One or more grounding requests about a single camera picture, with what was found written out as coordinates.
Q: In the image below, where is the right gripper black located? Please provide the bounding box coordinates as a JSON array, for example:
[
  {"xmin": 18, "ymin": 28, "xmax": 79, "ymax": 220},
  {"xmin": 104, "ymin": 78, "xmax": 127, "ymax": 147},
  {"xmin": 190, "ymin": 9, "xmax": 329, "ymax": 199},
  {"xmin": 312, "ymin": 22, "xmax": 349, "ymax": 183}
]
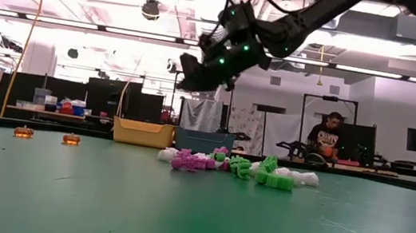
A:
[{"xmin": 176, "ymin": 24, "xmax": 275, "ymax": 103}]

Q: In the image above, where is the green plastic skeleton toy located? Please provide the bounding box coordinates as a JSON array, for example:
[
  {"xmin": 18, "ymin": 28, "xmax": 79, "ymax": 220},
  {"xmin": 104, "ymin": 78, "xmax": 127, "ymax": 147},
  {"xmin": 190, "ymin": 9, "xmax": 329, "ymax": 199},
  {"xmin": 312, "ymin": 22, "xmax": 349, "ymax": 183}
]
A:
[
  {"xmin": 253, "ymin": 168, "xmax": 298, "ymax": 193},
  {"xmin": 258, "ymin": 152, "xmax": 280, "ymax": 176},
  {"xmin": 212, "ymin": 151, "xmax": 228, "ymax": 164},
  {"xmin": 226, "ymin": 153, "xmax": 256, "ymax": 182}
]

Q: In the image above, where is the orange plastic pumpkin toy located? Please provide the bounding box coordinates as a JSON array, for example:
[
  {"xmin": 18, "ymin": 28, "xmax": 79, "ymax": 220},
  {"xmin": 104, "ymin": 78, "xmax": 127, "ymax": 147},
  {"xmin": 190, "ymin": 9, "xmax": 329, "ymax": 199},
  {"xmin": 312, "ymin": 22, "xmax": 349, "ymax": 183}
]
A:
[
  {"xmin": 61, "ymin": 131, "xmax": 82, "ymax": 147},
  {"xmin": 13, "ymin": 124, "xmax": 36, "ymax": 140}
]

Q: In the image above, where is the small dark round fixture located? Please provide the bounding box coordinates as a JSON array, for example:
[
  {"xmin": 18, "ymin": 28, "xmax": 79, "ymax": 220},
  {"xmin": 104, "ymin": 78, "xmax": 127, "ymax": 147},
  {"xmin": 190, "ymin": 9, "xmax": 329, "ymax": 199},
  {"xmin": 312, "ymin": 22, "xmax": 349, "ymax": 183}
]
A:
[
  {"xmin": 164, "ymin": 59, "xmax": 179, "ymax": 75},
  {"xmin": 66, "ymin": 47, "xmax": 80, "ymax": 61}
]

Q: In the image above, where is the long ceiling light strip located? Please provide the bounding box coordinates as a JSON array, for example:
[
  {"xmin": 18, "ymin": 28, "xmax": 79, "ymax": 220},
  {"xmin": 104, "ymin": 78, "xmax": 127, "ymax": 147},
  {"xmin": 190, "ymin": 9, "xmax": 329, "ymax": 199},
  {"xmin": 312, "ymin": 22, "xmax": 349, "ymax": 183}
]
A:
[{"xmin": 0, "ymin": 7, "xmax": 416, "ymax": 85}]

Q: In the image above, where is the blue-grey plastic bin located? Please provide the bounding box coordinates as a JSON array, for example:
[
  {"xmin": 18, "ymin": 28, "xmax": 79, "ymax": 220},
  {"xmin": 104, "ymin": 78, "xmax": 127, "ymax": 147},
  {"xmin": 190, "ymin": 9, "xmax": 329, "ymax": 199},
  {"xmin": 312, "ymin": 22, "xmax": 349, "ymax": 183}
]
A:
[{"xmin": 172, "ymin": 126, "xmax": 237, "ymax": 159}]

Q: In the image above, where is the patterned white cloth sheet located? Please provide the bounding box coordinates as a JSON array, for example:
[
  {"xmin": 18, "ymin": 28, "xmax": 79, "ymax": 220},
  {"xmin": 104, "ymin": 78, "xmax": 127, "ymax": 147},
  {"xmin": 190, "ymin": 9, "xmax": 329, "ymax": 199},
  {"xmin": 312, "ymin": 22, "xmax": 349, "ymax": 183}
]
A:
[{"xmin": 225, "ymin": 106, "xmax": 267, "ymax": 157}]

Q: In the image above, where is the yellow plastic bin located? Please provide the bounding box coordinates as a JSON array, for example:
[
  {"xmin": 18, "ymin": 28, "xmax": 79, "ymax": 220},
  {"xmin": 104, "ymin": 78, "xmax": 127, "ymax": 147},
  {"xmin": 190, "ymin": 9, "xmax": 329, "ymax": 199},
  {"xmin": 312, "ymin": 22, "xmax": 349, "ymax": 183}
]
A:
[{"xmin": 109, "ymin": 116, "xmax": 178, "ymax": 152}]

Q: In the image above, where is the black round ceiling fixture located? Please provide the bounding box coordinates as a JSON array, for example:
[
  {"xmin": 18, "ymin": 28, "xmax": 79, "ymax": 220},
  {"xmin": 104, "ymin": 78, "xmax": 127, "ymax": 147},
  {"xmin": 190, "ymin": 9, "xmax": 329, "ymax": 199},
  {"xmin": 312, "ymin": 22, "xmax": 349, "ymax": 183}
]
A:
[{"xmin": 140, "ymin": 0, "xmax": 163, "ymax": 22}]

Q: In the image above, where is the black partition panel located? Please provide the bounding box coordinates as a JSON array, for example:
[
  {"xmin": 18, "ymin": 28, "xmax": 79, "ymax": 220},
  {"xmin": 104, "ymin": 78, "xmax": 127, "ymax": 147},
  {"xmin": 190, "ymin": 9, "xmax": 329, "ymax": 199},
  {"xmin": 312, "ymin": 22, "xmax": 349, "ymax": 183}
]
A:
[
  {"xmin": 0, "ymin": 70, "xmax": 89, "ymax": 129},
  {"xmin": 82, "ymin": 75, "xmax": 167, "ymax": 125}
]

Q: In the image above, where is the plain white cloth sheet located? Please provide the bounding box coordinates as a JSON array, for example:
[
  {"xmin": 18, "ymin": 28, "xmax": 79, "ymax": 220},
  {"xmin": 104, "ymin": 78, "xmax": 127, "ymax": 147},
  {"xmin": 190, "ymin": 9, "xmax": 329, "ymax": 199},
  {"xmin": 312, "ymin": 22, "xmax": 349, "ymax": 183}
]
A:
[{"xmin": 260, "ymin": 111, "xmax": 313, "ymax": 164}]

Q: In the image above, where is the blue plastic box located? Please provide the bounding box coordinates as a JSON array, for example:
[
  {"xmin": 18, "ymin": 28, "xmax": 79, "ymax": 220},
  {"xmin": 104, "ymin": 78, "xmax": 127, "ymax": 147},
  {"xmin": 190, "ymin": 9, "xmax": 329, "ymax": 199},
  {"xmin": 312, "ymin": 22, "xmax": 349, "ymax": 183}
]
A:
[{"xmin": 70, "ymin": 105, "xmax": 87, "ymax": 118}]

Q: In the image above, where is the clear plastic container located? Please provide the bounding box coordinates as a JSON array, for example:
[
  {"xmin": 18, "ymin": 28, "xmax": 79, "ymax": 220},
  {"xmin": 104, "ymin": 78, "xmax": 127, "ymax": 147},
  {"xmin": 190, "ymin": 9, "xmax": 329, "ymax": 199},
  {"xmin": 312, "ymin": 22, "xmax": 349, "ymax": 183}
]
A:
[{"xmin": 32, "ymin": 86, "xmax": 53, "ymax": 107}]

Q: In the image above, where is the red plastic container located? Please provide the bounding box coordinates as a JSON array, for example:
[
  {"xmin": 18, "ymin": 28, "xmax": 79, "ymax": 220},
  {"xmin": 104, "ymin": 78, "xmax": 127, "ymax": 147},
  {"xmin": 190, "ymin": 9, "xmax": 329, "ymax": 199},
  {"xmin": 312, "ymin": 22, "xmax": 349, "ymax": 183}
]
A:
[{"xmin": 58, "ymin": 100, "xmax": 75, "ymax": 117}]

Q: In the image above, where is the person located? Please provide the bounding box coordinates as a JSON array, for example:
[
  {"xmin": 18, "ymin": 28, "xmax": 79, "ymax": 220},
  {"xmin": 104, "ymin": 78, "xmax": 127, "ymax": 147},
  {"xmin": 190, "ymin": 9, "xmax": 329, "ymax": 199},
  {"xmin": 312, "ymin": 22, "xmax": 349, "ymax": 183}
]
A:
[{"xmin": 304, "ymin": 108, "xmax": 346, "ymax": 164}]

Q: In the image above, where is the black rounded chair back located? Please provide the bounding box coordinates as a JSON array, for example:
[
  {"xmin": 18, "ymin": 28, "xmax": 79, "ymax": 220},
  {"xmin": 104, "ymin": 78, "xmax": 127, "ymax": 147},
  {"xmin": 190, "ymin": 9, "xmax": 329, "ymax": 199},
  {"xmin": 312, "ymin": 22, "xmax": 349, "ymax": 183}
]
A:
[{"xmin": 303, "ymin": 151, "xmax": 329, "ymax": 168}]

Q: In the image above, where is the wooden side table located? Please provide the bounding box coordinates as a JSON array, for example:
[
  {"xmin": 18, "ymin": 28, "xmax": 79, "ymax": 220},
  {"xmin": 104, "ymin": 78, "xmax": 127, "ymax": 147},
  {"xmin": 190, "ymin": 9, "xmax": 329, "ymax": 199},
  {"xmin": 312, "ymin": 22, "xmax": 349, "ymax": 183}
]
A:
[{"xmin": 5, "ymin": 104, "xmax": 115, "ymax": 129}]

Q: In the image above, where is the red flat object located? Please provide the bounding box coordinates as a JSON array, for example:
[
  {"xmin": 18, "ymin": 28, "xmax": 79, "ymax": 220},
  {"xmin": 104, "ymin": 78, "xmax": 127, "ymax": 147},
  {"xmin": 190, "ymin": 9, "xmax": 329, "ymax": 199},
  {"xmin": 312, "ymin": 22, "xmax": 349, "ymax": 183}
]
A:
[{"xmin": 336, "ymin": 158, "xmax": 361, "ymax": 168}]

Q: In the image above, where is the wooden workbench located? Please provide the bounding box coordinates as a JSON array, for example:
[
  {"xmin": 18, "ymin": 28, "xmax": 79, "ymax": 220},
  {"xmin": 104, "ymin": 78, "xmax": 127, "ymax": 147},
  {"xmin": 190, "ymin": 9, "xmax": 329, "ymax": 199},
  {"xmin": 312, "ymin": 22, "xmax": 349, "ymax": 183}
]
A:
[{"xmin": 325, "ymin": 161, "xmax": 402, "ymax": 179}]

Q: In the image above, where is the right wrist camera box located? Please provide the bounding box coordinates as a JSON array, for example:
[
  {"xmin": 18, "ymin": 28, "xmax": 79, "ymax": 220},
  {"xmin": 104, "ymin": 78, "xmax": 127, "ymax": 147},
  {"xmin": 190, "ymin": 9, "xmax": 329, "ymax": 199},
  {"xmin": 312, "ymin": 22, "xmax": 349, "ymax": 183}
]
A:
[{"xmin": 195, "ymin": 31, "xmax": 226, "ymax": 66}]

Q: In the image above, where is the black curved frame bracket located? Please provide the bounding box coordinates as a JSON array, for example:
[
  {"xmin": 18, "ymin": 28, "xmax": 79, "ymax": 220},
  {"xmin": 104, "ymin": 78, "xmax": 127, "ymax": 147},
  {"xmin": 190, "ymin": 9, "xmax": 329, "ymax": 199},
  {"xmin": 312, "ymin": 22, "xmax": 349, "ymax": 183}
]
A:
[{"xmin": 233, "ymin": 131, "xmax": 254, "ymax": 143}]

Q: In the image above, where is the thick yellow hanging cable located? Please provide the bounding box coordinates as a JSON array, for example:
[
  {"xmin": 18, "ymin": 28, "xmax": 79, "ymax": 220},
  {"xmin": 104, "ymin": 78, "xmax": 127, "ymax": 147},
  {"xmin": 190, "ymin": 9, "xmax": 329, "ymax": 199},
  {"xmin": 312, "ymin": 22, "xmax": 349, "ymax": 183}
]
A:
[{"xmin": 0, "ymin": 0, "xmax": 46, "ymax": 122}]

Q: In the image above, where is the thin yellow hanging cable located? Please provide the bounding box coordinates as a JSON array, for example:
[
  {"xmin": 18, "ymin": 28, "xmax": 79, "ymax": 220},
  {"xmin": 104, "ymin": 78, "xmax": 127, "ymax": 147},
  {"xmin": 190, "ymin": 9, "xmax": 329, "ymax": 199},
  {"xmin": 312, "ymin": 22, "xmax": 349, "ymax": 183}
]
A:
[{"xmin": 114, "ymin": 47, "xmax": 145, "ymax": 120}]

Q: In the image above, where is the yellow hanging pendant cord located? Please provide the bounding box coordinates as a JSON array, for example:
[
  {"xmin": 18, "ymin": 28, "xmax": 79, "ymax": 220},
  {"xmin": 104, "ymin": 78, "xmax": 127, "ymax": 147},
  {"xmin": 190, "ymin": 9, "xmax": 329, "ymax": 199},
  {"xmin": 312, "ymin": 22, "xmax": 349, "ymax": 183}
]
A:
[{"xmin": 315, "ymin": 45, "xmax": 329, "ymax": 87}]

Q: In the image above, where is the black metal frame stand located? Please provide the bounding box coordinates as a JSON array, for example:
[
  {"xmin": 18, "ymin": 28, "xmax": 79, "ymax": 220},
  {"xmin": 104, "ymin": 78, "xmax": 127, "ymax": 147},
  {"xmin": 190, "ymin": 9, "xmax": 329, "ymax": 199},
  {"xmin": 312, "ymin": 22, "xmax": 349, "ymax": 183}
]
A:
[{"xmin": 295, "ymin": 92, "xmax": 360, "ymax": 168}]

